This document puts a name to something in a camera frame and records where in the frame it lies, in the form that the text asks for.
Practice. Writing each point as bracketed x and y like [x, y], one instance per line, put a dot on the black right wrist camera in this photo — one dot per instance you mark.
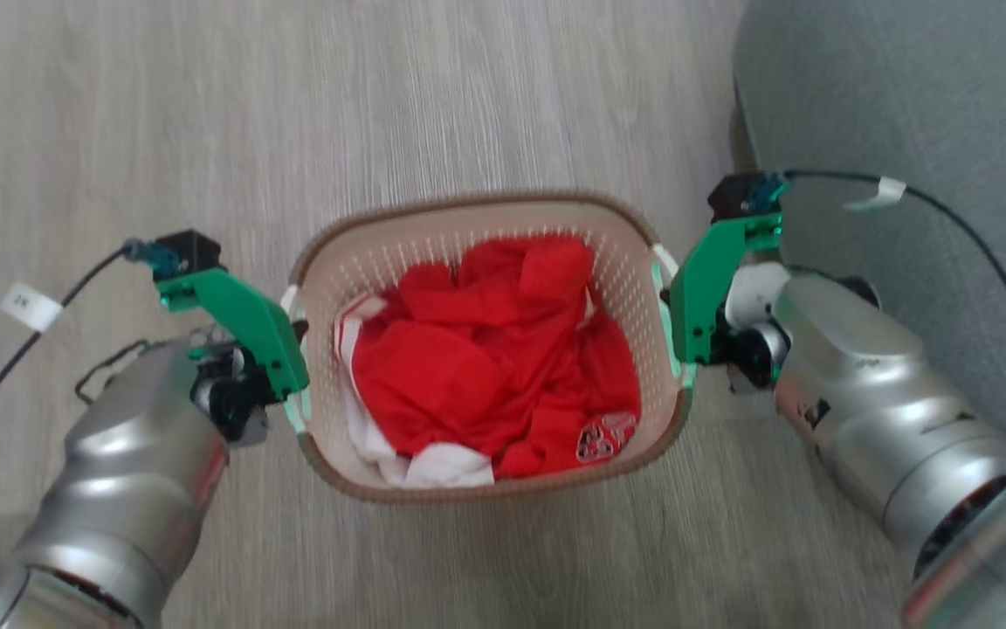
[743, 194]

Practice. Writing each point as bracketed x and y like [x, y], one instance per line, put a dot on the grey sofa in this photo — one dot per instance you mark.
[922, 131]

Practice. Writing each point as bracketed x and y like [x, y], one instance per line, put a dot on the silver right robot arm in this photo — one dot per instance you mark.
[887, 411]

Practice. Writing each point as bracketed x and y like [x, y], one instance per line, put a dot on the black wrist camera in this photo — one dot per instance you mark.
[743, 194]
[193, 252]

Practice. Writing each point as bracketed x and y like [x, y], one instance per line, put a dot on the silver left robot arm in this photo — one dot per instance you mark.
[119, 489]

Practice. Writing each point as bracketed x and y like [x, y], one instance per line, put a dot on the beige laundry basket brown rim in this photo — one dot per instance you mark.
[468, 223]

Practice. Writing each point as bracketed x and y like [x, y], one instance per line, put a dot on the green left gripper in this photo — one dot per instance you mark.
[258, 328]

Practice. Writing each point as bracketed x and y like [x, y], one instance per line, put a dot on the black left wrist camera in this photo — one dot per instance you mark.
[193, 252]

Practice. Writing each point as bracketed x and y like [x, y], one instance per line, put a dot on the white garment red stripe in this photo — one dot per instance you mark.
[451, 467]

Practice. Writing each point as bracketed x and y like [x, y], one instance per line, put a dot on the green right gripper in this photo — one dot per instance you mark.
[699, 293]

